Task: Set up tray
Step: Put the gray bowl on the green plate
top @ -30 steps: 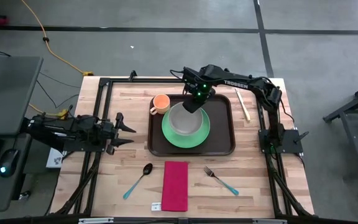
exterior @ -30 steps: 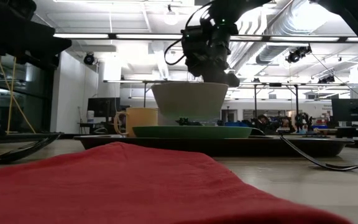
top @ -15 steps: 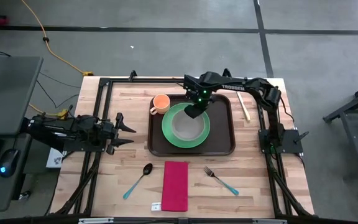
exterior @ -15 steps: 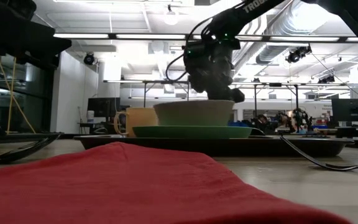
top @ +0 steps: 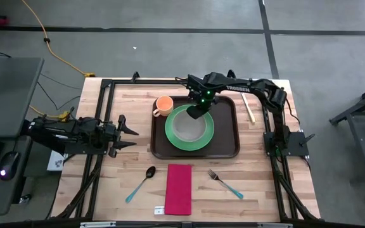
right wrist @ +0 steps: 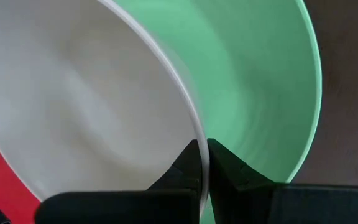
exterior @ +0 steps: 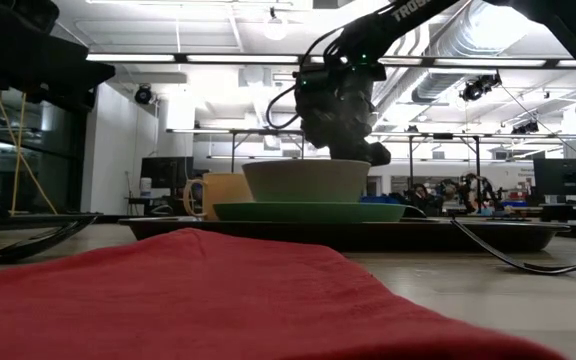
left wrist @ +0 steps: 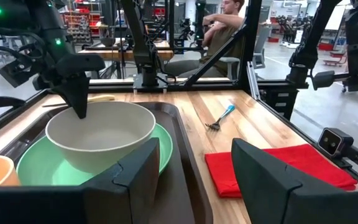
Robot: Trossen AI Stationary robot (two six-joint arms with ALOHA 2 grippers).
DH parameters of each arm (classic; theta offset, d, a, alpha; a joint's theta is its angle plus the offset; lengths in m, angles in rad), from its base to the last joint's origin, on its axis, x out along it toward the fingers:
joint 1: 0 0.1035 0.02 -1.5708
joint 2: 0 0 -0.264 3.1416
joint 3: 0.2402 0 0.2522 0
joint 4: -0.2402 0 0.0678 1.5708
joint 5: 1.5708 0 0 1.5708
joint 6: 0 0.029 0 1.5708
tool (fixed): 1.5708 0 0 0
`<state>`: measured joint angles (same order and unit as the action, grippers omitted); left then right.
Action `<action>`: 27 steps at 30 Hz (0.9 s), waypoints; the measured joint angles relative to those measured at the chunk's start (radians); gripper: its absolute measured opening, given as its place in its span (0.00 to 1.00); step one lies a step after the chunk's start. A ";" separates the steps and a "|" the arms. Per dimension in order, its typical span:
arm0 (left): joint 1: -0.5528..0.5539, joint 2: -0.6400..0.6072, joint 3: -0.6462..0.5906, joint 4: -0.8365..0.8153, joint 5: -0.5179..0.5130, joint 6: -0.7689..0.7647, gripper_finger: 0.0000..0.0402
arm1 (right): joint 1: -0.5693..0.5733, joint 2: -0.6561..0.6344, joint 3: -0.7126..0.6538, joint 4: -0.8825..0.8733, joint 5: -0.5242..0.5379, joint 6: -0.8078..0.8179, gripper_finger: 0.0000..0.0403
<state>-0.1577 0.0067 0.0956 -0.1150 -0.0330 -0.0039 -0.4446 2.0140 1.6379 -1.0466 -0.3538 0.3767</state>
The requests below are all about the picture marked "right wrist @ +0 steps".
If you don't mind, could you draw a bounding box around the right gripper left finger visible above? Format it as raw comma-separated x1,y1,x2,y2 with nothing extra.
35,139,203,224

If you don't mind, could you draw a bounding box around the red cloth napkin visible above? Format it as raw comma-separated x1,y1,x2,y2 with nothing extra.
0,153,42,224

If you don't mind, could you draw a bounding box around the green plate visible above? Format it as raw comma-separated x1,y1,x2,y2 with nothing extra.
113,0,323,224

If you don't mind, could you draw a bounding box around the grey-white bowl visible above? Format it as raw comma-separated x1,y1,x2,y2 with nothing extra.
0,0,211,218

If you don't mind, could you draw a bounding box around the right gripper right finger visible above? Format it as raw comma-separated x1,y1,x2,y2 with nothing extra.
208,138,358,224

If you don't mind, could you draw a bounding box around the dark brown serving tray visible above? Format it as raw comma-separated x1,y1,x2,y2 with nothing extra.
290,0,358,187

